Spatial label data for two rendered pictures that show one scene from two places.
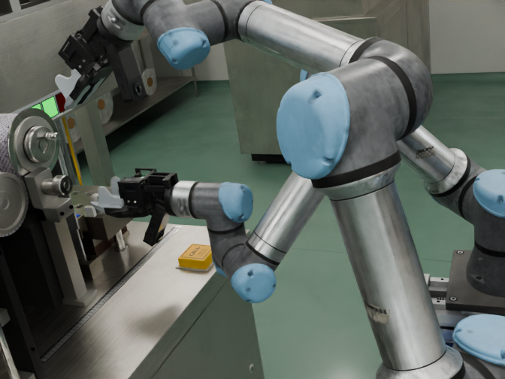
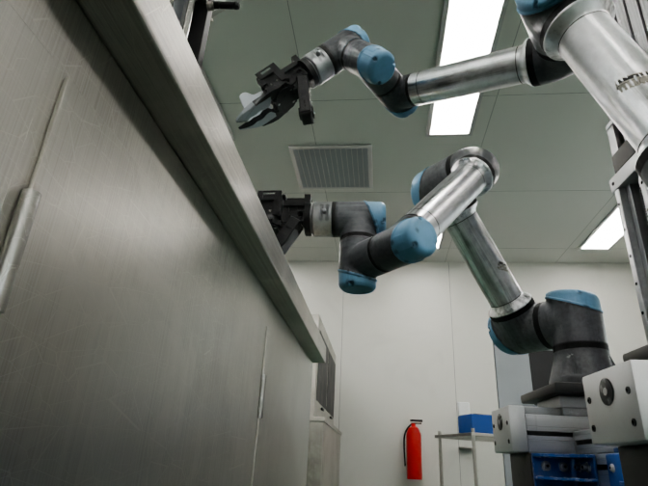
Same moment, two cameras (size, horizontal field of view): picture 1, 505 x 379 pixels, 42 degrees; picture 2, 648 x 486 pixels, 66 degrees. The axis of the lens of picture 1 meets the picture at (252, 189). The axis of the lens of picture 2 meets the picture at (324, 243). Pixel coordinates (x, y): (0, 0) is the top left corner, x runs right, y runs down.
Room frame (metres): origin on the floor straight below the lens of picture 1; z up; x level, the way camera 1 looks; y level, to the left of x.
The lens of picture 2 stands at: (0.34, 0.44, 0.64)
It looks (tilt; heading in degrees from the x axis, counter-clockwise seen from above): 24 degrees up; 340
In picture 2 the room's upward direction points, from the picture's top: 3 degrees clockwise
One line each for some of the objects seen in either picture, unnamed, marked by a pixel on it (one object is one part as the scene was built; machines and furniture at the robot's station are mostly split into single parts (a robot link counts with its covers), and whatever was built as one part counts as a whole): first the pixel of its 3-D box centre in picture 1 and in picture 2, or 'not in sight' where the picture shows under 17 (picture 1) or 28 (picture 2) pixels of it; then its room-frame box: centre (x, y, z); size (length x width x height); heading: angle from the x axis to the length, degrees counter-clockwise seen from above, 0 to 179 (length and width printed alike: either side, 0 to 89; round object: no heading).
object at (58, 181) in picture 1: (62, 185); not in sight; (1.24, 0.37, 1.18); 0.04 x 0.02 x 0.04; 153
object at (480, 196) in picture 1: (501, 207); (572, 318); (1.22, -0.51, 0.98); 0.13 x 0.12 x 0.14; 15
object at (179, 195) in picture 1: (186, 200); (321, 218); (1.23, 0.13, 1.11); 0.08 x 0.05 x 0.08; 153
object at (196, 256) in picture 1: (198, 256); not in sight; (1.35, 0.15, 0.91); 0.07 x 0.07 x 0.02; 63
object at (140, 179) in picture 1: (152, 194); (283, 216); (1.26, 0.21, 1.12); 0.12 x 0.08 x 0.09; 63
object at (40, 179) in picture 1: (64, 238); not in sight; (1.26, 0.41, 1.05); 0.06 x 0.05 x 0.31; 63
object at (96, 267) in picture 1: (48, 262); not in sight; (1.42, 0.51, 0.92); 0.28 x 0.04 x 0.04; 63
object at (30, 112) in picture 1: (34, 144); not in sight; (1.31, 0.43, 1.25); 0.15 x 0.01 x 0.15; 153
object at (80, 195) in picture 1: (58, 208); not in sight; (1.54, 0.49, 1.00); 0.40 x 0.16 x 0.06; 63
